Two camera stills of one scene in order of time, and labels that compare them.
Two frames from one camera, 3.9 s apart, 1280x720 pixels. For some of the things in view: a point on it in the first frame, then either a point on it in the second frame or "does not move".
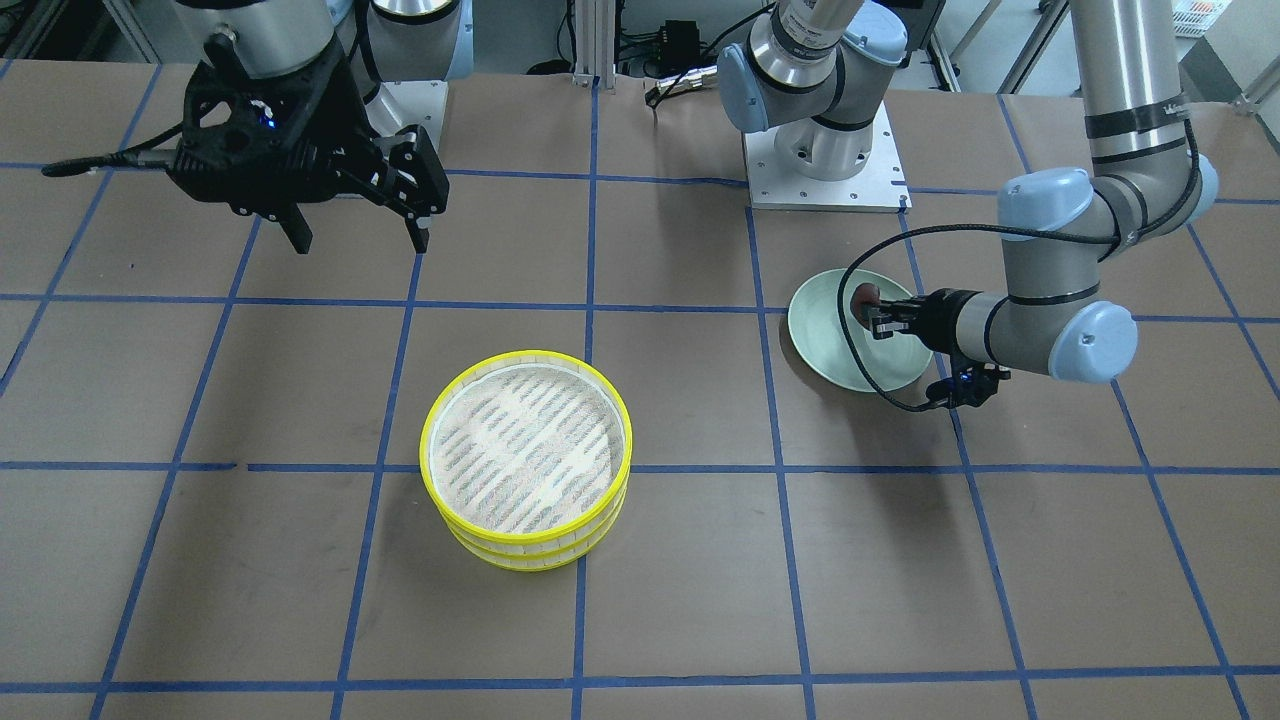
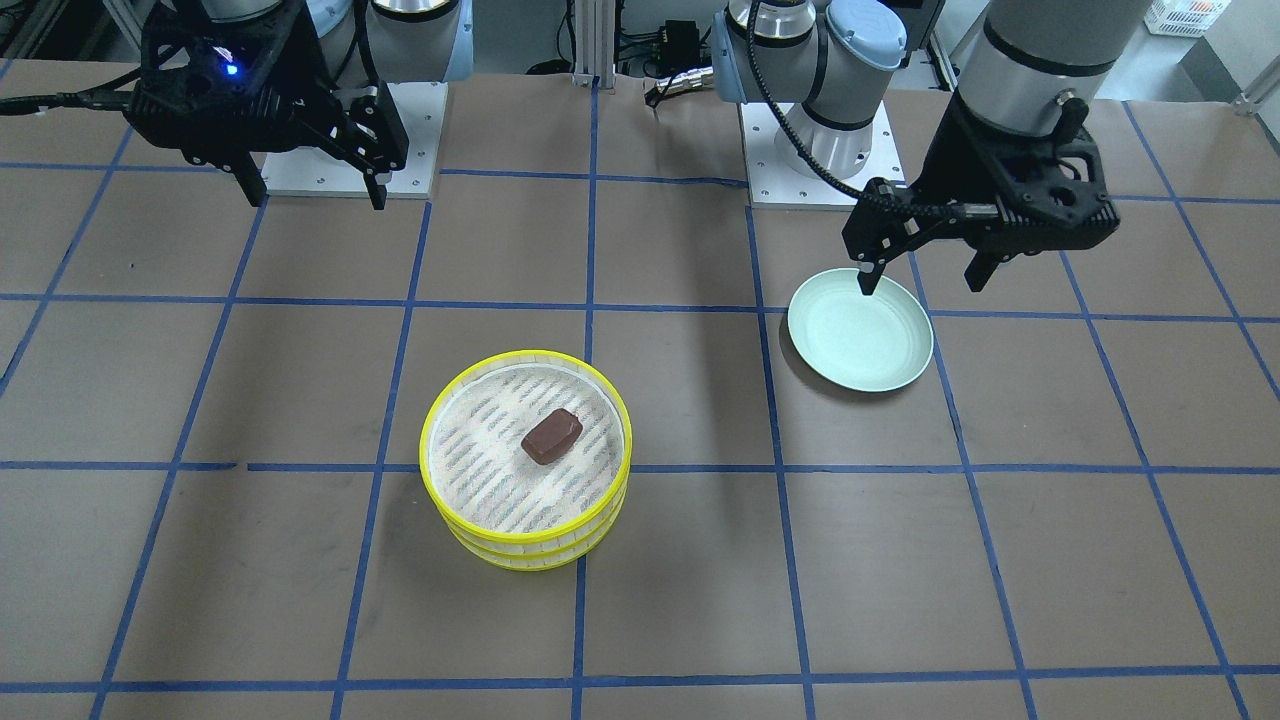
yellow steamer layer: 531,559 does not move
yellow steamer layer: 527,450 does not move
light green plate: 816,325 does not move
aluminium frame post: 595,28 does not move
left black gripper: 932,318 -> 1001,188
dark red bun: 862,299 -> 552,436
